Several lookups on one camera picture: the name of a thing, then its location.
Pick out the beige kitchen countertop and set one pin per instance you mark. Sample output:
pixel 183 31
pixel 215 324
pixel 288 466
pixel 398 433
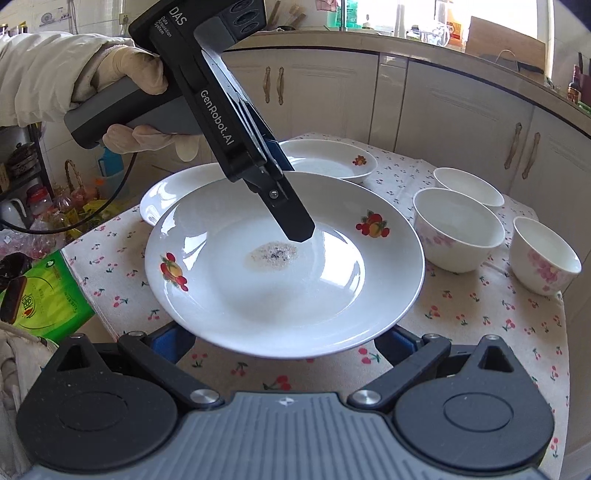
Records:
pixel 369 39

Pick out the white kettle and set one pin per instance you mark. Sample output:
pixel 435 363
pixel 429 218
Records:
pixel 11 214

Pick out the yellow plastic bag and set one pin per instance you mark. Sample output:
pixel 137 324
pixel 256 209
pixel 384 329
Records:
pixel 87 212

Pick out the green printed packet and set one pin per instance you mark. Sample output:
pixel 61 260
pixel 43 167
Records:
pixel 51 295

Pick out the red lid jar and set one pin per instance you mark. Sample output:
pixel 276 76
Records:
pixel 39 203

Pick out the white cloth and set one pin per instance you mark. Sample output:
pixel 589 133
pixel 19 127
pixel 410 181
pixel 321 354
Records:
pixel 18 369

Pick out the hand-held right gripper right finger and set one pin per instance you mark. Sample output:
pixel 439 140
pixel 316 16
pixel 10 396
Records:
pixel 397 344

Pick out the dark soy sauce bottle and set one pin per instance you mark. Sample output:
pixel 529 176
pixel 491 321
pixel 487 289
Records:
pixel 575 90

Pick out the dark cooking pot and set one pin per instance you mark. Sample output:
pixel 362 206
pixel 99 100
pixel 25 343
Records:
pixel 22 161

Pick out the blue plastic container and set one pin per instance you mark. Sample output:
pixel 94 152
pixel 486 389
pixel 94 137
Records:
pixel 108 173

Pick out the kitchen window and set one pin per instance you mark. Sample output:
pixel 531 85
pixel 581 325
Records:
pixel 415 9

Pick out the person's left hand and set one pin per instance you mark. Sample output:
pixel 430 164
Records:
pixel 134 60

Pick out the dark brown oblong case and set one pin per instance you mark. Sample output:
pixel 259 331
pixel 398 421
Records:
pixel 16 297

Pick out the cream cabinet door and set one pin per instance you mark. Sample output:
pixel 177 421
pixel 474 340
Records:
pixel 251 62
pixel 461 120
pixel 323 92
pixel 563 161

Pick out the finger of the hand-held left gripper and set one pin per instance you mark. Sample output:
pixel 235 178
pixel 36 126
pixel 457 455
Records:
pixel 279 154
pixel 291 217

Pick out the wicker basket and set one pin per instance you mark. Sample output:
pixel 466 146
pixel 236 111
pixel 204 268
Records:
pixel 74 196

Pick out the white pink floral bowl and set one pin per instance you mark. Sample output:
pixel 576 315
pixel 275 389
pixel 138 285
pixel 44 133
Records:
pixel 540 272
pixel 457 249
pixel 471 184

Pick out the person's left forearm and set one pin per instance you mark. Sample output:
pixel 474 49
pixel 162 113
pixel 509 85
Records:
pixel 32 78

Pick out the wooden cutting board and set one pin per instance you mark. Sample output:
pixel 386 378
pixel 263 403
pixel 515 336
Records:
pixel 503 44

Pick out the cherry print tablecloth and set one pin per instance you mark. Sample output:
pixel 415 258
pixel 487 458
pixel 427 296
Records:
pixel 461 318

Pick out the orange liquid bottle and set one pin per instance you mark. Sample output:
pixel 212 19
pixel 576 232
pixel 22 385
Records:
pixel 455 23

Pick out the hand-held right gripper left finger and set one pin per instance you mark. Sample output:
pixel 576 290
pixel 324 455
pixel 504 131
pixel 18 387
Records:
pixel 168 344

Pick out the green detergent bottle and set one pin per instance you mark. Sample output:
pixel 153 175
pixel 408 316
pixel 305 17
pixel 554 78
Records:
pixel 352 14

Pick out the white wall socket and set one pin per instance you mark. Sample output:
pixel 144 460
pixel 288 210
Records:
pixel 123 18

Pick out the white fruit print plate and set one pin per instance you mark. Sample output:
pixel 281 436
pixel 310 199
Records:
pixel 332 157
pixel 277 300
pixel 161 198

